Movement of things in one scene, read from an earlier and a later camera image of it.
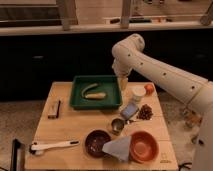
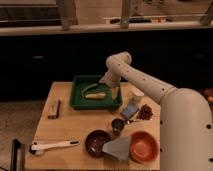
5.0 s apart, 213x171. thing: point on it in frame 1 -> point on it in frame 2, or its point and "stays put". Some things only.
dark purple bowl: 94,141 stays put
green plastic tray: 111,85 stays put
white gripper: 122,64 -> 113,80
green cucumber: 83,91 stays put
